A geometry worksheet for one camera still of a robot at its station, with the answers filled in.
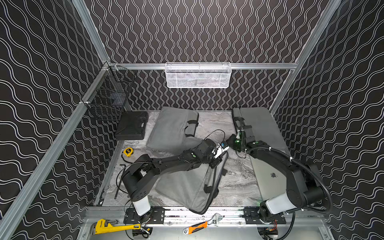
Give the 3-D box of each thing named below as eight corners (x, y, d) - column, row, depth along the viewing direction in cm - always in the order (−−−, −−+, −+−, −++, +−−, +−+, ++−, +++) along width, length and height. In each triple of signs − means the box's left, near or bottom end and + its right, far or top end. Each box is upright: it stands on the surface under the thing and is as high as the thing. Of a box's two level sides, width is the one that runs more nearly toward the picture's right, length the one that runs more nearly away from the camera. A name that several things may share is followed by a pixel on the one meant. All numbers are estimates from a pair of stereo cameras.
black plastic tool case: (117, 139, 105) (114, 134, 100) (126, 116, 119) (123, 111, 114) (143, 139, 105) (140, 134, 100) (149, 116, 119) (147, 111, 114)
